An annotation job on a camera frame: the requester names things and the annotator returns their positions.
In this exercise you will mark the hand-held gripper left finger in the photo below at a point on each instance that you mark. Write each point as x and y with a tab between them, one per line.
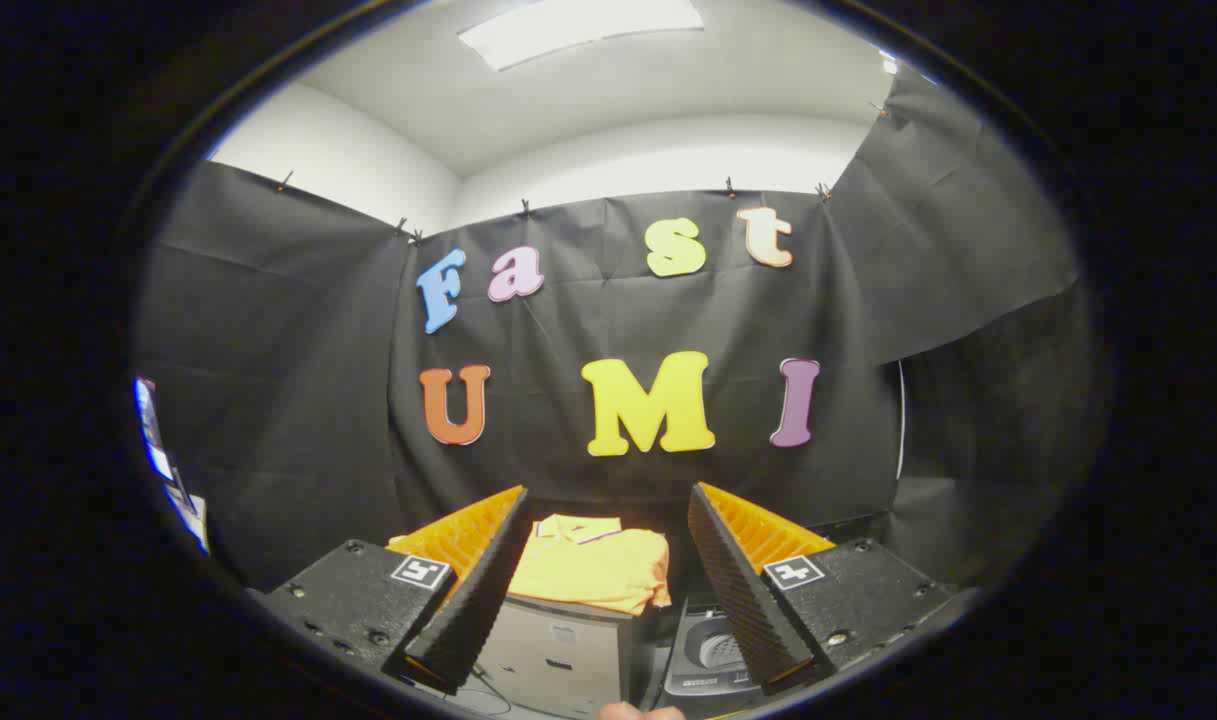
473	600

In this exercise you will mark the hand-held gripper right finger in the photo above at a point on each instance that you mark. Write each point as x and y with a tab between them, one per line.
743	600

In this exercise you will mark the grey washing machine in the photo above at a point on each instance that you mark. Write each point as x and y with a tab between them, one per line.
703	675

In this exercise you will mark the orange polo shirt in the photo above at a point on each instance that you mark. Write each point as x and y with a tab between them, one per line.
598	570

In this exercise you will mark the grey cabinet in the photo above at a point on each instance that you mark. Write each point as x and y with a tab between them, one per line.
568	655

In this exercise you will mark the black backdrop cloth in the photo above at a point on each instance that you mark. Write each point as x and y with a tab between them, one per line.
618	320

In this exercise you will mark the blue and white printed sheet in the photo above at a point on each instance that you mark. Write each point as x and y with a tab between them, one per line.
153	430

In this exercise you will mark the white ceiling light panel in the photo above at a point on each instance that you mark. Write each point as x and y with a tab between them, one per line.
578	25

